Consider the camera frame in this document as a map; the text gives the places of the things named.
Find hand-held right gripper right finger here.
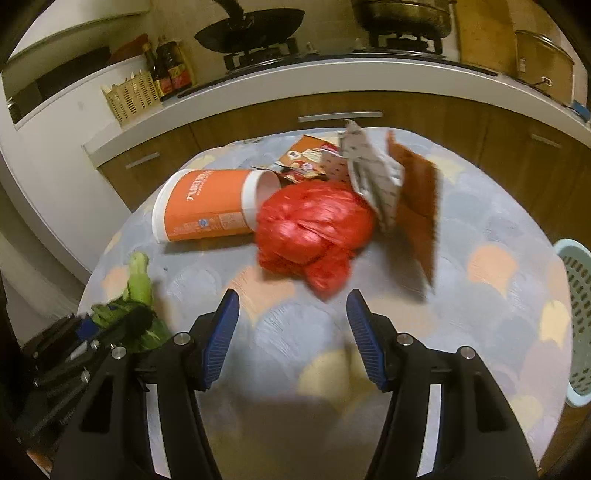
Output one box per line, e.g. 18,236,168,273
347,290,539,480

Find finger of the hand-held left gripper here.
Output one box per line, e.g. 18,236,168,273
91,306,154,350

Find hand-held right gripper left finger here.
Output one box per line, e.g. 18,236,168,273
51,289,240,480

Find green leafy vegetable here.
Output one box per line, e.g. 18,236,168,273
90,251,172,354

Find red plastic bag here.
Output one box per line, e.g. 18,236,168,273
255,180,376,299

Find light blue plastic basket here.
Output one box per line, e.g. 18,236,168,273
553,239,591,408

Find scallop-print tablecloth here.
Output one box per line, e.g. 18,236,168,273
76,129,575,480

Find orange and white paper cup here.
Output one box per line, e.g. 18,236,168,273
151,168,283,244

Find orange-brown snack packet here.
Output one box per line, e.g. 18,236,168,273
385,130,443,288

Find colourful snack packet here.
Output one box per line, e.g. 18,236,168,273
251,133,352,186

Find wooden base cabinets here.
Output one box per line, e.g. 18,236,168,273
95,92,591,259

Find cream chopstick basket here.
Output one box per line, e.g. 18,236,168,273
101,71,163,127

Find slim dark sauce bottle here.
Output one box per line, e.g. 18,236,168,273
141,41,163,101

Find wide dark sauce bottle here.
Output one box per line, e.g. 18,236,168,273
157,40,193,96

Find black gas stove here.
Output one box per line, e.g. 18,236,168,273
175,33,499,100

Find black wok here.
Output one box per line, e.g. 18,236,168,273
194,0,307,53

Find steel steamer pot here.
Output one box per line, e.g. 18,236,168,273
351,0,456,38

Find steel rice cooker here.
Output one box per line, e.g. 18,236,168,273
513,30,576,105

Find wooden cutting board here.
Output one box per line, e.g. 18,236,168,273
454,0,521,71

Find silver cabinet handle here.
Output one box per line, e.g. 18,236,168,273
297,110,384,124
124,152,174,171
528,132,564,149

